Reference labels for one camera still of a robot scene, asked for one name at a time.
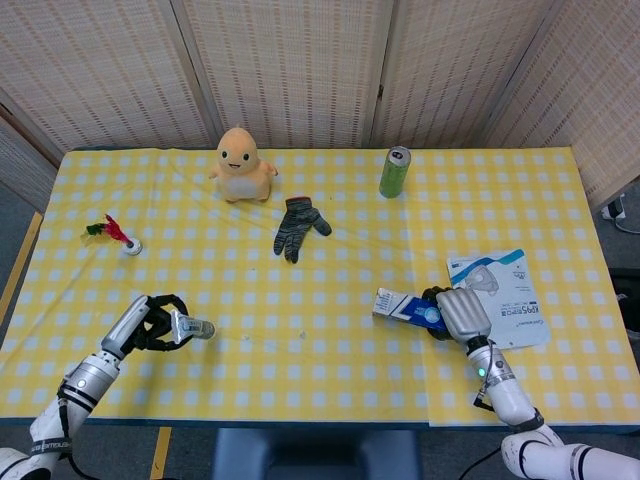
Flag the green drink can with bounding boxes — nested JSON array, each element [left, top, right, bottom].
[[378, 145, 412, 199]]

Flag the orange plush dinosaur toy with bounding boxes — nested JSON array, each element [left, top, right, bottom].
[[208, 127, 279, 203]]

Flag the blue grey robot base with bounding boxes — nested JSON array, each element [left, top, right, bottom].
[[212, 428, 422, 480]]

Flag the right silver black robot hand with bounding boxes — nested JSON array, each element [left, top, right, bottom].
[[421, 285, 494, 344]]

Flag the red feather shuttlecock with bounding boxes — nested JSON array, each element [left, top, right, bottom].
[[85, 213, 145, 257]]

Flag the woven folding screen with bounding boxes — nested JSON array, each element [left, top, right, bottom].
[[0, 0, 640, 211]]

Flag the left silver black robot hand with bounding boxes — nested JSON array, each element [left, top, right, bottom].
[[99, 293, 194, 360]]

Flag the yellow checkered tablecloth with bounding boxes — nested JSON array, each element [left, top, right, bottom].
[[0, 148, 632, 427]]

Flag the white blue toothpaste box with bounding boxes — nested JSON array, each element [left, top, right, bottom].
[[371, 287, 449, 337]]

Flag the grey knit glove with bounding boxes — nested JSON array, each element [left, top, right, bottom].
[[272, 196, 333, 264]]

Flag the white blue mask package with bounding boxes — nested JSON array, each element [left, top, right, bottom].
[[446, 248, 552, 352]]

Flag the white power strip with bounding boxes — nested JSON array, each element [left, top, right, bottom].
[[601, 193, 629, 221]]

